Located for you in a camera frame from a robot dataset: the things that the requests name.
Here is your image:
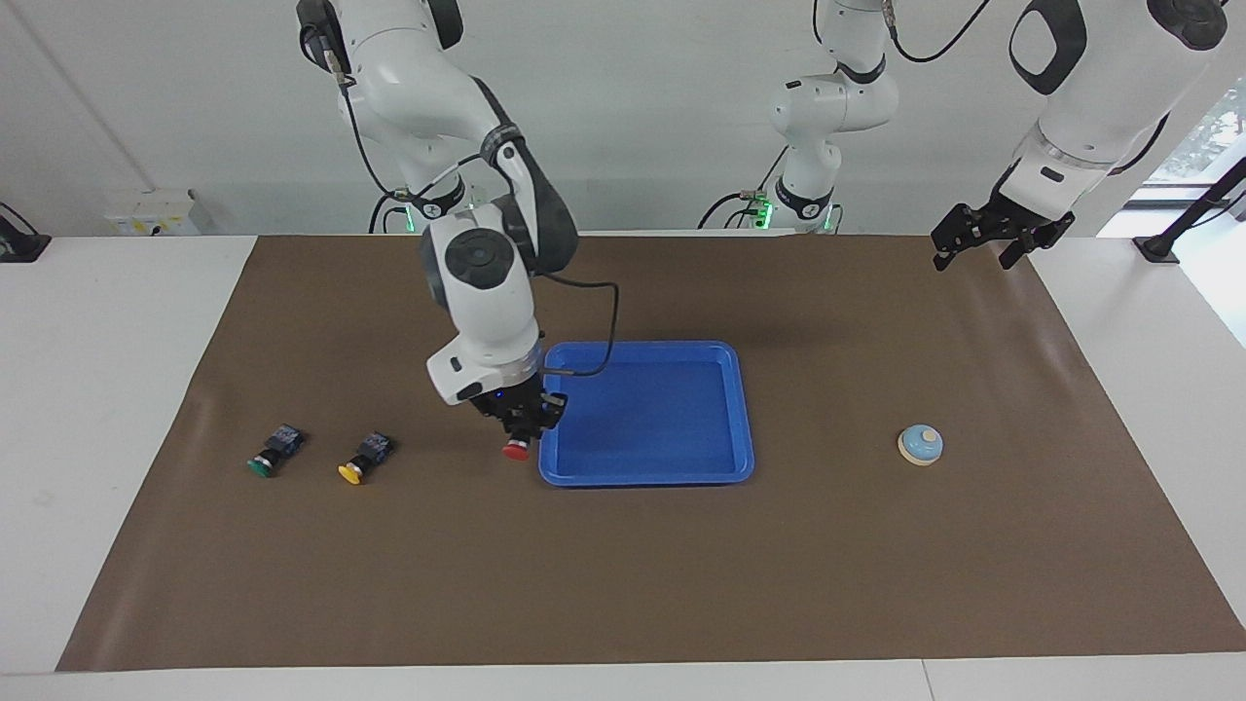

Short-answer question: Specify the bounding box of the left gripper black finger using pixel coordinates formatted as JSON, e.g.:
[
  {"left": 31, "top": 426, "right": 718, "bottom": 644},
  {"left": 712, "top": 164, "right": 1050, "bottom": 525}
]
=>
[
  {"left": 932, "top": 206, "right": 996, "bottom": 272},
  {"left": 998, "top": 212, "right": 1077, "bottom": 272}
]

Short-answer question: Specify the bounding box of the yellow push button switch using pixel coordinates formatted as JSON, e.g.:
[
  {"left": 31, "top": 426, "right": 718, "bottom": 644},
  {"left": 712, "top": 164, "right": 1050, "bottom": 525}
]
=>
[{"left": 337, "top": 431, "right": 395, "bottom": 486}]

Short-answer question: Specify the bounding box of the green push button switch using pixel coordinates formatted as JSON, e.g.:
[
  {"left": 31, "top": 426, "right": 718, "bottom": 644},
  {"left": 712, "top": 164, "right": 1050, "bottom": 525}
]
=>
[{"left": 247, "top": 424, "right": 306, "bottom": 479}]

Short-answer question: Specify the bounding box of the blue plastic tray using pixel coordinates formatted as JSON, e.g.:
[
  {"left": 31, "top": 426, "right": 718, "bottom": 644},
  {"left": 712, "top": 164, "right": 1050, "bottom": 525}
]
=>
[{"left": 537, "top": 340, "right": 756, "bottom": 488}]

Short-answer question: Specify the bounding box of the light blue service bell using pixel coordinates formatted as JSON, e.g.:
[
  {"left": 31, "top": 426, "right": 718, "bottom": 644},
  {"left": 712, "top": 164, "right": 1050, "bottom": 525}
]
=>
[{"left": 897, "top": 424, "right": 944, "bottom": 467}]

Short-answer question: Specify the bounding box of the bright window pane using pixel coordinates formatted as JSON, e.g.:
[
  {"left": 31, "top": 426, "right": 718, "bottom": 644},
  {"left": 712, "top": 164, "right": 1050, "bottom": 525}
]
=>
[{"left": 1147, "top": 78, "right": 1246, "bottom": 186}]

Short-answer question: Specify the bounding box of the brown table mat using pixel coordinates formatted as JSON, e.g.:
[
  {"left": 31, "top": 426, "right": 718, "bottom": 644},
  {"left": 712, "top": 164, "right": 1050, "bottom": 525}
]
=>
[{"left": 55, "top": 234, "right": 1246, "bottom": 673}]

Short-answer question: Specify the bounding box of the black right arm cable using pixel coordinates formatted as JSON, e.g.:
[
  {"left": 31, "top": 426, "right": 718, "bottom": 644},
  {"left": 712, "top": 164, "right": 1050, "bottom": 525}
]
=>
[{"left": 331, "top": 49, "right": 621, "bottom": 379}]

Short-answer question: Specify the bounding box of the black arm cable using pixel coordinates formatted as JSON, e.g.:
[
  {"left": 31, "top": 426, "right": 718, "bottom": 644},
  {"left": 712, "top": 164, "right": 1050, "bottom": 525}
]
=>
[
  {"left": 881, "top": 0, "right": 992, "bottom": 65},
  {"left": 331, "top": 49, "right": 621, "bottom": 379}
]

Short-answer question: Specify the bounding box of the black camera stand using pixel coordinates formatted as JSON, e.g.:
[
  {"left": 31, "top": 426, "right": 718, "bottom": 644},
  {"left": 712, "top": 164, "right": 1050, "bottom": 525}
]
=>
[
  {"left": 1132, "top": 154, "right": 1246, "bottom": 265},
  {"left": 0, "top": 202, "right": 52, "bottom": 264}
]

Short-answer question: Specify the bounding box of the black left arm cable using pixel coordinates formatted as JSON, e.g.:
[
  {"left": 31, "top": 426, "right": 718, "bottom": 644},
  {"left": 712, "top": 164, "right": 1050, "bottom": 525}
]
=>
[{"left": 881, "top": 0, "right": 992, "bottom": 65}]

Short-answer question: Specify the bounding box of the black base cable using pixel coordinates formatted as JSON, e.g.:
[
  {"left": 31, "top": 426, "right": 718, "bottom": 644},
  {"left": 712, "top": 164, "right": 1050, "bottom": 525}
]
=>
[
  {"left": 368, "top": 188, "right": 415, "bottom": 235},
  {"left": 696, "top": 146, "right": 791, "bottom": 232}
]

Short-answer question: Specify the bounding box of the white wall socket box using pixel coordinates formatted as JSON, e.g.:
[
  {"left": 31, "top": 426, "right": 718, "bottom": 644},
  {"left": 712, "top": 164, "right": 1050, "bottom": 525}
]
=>
[{"left": 105, "top": 189, "right": 203, "bottom": 237}]

